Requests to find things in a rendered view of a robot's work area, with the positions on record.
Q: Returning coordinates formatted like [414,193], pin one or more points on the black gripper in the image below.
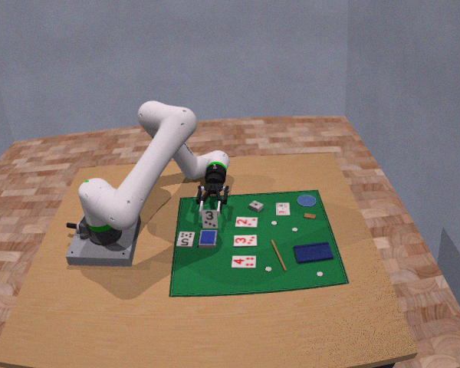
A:
[213,185]

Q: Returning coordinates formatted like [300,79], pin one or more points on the blue round coaster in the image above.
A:
[306,200]

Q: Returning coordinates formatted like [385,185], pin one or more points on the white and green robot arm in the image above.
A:
[108,211]

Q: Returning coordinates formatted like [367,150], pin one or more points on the green card cloth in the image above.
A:
[209,270]
[255,292]

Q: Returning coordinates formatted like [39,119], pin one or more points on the blue playing card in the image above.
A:
[209,218]
[207,237]

